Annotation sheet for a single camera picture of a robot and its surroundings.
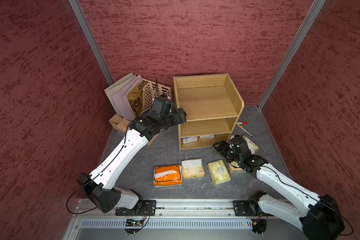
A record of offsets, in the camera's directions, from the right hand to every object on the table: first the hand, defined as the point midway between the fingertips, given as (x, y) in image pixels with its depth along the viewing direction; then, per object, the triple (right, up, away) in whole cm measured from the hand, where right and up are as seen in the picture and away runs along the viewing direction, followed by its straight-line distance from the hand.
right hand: (214, 150), depth 82 cm
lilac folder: (-53, +28, +3) cm, 61 cm away
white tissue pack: (-14, +4, +12) cm, 19 cm away
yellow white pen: (+24, +13, +27) cm, 38 cm away
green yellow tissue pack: (+2, -12, -3) cm, 12 cm away
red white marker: (+27, +15, +28) cm, 42 cm away
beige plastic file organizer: (-40, +38, +21) cm, 59 cm away
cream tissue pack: (-12, -11, +1) cm, 16 cm away
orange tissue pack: (-26, -13, -4) cm, 29 cm away
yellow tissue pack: (+26, +1, +10) cm, 28 cm away
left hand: (-20, +18, -10) cm, 28 cm away
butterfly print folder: (-49, +32, +12) cm, 59 cm away
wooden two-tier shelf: (-2, +26, -5) cm, 26 cm away
